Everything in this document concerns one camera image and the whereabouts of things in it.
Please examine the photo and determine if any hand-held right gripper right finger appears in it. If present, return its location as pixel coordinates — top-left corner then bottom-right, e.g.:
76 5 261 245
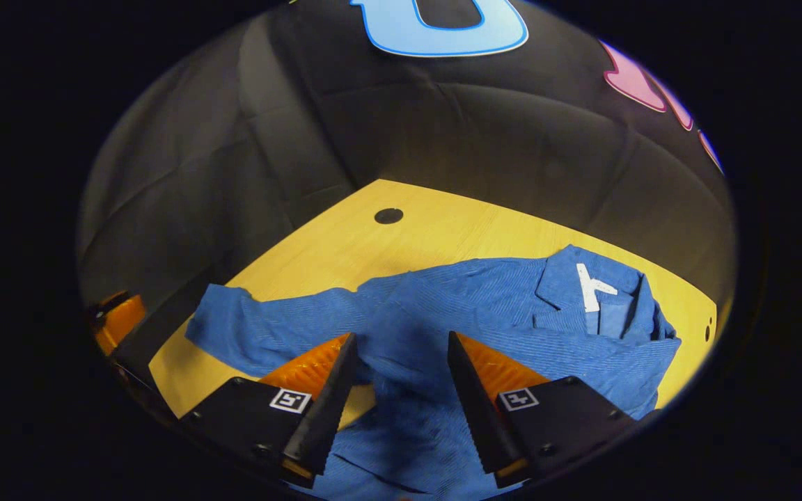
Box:
448 331 635 488

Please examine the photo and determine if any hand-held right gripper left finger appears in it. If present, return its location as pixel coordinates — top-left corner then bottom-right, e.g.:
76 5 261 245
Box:
182 333 359 488

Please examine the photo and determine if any blue corduroy shirt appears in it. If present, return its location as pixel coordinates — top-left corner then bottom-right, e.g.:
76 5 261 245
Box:
185 244 682 500

